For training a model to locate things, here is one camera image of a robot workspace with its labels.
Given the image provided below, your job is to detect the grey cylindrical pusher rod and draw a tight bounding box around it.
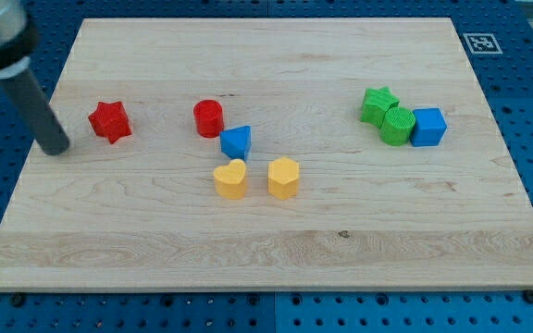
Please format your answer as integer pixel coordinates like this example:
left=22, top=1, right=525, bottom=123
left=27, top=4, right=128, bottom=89
left=0, top=56, right=69, bottom=155

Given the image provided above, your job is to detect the red star block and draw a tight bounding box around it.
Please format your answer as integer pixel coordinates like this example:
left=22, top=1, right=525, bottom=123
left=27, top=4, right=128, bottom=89
left=88, top=101, right=132, bottom=144

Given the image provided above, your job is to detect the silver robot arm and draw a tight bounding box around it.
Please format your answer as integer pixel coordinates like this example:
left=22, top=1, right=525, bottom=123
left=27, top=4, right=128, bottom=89
left=0, top=0, right=69, bottom=155

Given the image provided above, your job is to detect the green star block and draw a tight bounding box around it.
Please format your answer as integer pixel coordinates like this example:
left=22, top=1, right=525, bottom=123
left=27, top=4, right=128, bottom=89
left=360, top=87, right=400, bottom=128

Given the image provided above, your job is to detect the red cylinder block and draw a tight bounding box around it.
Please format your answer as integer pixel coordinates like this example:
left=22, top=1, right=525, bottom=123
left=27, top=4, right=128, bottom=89
left=193, top=100, right=225, bottom=138

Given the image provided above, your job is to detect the blue triangle block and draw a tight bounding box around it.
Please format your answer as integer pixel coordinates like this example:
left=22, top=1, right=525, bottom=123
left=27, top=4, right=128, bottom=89
left=219, top=126, right=252, bottom=161

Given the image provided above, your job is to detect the yellow heart block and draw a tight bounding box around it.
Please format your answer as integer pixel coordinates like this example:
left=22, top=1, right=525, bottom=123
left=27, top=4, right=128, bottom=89
left=213, top=159, right=247, bottom=200

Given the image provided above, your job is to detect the wooden board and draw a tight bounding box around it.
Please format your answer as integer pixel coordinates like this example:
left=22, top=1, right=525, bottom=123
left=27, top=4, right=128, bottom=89
left=0, top=18, right=533, bottom=293

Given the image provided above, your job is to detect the yellow hexagon block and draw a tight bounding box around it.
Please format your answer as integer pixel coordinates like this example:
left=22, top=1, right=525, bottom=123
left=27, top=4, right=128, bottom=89
left=267, top=157, right=300, bottom=200

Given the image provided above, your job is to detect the green cylinder block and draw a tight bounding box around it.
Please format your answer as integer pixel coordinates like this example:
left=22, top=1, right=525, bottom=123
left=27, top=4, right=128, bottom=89
left=379, top=106, right=416, bottom=146

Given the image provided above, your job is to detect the blue cube block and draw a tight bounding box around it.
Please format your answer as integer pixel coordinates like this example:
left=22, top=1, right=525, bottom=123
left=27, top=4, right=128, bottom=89
left=410, top=108, right=447, bottom=147

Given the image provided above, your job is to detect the white fiducial marker tag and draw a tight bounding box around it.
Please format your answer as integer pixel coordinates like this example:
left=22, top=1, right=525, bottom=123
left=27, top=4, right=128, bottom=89
left=463, top=32, right=502, bottom=55

